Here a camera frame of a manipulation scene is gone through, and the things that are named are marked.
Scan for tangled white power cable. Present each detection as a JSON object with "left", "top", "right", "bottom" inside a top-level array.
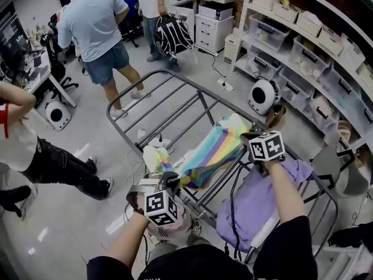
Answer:
[{"left": 124, "top": 149, "right": 153, "bottom": 190}]

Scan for white table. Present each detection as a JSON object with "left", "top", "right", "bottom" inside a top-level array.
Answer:
[{"left": 314, "top": 244, "right": 373, "bottom": 280}]

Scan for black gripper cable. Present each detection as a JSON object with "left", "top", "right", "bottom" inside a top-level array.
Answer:
[
  {"left": 229, "top": 161, "right": 253, "bottom": 260},
  {"left": 142, "top": 234, "right": 152, "bottom": 271}
]

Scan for row of cream storage boxes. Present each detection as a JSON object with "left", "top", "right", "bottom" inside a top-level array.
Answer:
[{"left": 252, "top": 0, "right": 373, "bottom": 85}]

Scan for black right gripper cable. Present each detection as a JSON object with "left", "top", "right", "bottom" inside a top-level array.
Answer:
[{"left": 229, "top": 161, "right": 253, "bottom": 260}]

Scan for purple printed shirt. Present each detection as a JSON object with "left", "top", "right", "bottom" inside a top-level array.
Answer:
[{"left": 216, "top": 158, "right": 314, "bottom": 254}]

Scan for white printer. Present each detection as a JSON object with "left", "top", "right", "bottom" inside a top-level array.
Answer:
[{"left": 197, "top": 0, "right": 234, "bottom": 22}]

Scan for person's right forearm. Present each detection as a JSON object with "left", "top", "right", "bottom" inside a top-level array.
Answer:
[{"left": 266, "top": 158, "right": 308, "bottom": 225}]

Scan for grey slatted laundry basket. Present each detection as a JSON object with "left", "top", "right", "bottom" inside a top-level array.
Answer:
[{"left": 145, "top": 205, "right": 193, "bottom": 242}]

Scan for grey shell chair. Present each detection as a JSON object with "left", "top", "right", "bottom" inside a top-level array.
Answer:
[{"left": 309, "top": 143, "right": 370, "bottom": 198}]

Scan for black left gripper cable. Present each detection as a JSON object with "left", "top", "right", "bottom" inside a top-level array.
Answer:
[{"left": 142, "top": 234, "right": 152, "bottom": 271}]

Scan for white round floor appliance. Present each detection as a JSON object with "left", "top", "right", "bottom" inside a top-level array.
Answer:
[{"left": 44, "top": 100, "right": 72, "bottom": 132}]

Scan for person's black t-shirt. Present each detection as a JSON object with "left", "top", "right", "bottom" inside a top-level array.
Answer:
[{"left": 86, "top": 215, "right": 319, "bottom": 280}]

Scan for white dome-shaped appliance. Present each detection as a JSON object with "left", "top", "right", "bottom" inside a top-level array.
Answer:
[{"left": 247, "top": 78, "right": 281, "bottom": 116}]

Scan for person's olive trousers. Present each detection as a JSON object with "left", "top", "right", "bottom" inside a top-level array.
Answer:
[{"left": 147, "top": 233, "right": 211, "bottom": 260}]

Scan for white drawer cabinet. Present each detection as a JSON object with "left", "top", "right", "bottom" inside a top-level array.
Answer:
[{"left": 194, "top": 13, "right": 235, "bottom": 55}]

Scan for grey metal drying rack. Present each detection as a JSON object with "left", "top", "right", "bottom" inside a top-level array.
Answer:
[{"left": 106, "top": 69, "right": 340, "bottom": 263}]

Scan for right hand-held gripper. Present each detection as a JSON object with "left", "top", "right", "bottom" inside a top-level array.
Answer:
[{"left": 239, "top": 130, "right": 286, "bottom": 178}]

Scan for black power cable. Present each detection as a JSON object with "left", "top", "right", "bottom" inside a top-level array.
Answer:
[{"left": 198, "top": 48, "right": 227, "bottom": 85}]

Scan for rainbow striped garment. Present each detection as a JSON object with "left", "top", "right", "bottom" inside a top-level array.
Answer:
[{"left": 142, "top": 112, "right": 253, "bottom": 191}]

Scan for white office desk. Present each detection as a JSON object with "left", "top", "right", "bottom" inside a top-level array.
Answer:
[{"left": 24, "top": 50, "right": 78, "bottom": 109}]

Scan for row of clear storage bins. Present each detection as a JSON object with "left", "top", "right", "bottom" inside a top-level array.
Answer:
[{"left": 243, "top": 13, "right": 373, "bottom": 134}]

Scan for person's left forearm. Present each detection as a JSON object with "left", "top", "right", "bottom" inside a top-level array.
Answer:
[{"left": 105, "top": 212, "right": 150, "bottom": 270}]

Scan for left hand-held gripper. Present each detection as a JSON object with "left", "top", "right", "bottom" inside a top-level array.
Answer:
[{"left": 126, "top": 170, "right": 181, "bottom": 228}]

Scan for small white bin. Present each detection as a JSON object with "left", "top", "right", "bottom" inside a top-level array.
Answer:
[{"left": 223, "top": 33, "right": 240, "bottom": 64}]

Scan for brown bag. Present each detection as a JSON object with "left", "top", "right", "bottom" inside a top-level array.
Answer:
[{"left": 266, "top": 103, "right": 288, "bottom": 130}]

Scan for black office chair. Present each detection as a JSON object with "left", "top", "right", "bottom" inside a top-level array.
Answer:
[
  {"left": 40, "top": 33, "right": 80, "bottom": 99},
  {"left": 118, "top": 12, "right": 144, "bottom": 48}
]

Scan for person's left sneaker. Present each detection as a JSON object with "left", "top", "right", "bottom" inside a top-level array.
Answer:
[{"left": 147, "top": 233, "right": 164, "bottom": 246}]

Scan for white metal shelving unit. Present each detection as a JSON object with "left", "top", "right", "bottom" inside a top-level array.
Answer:
[{"left": 232, "top": 0, "right": 373, "bottom": 158}]

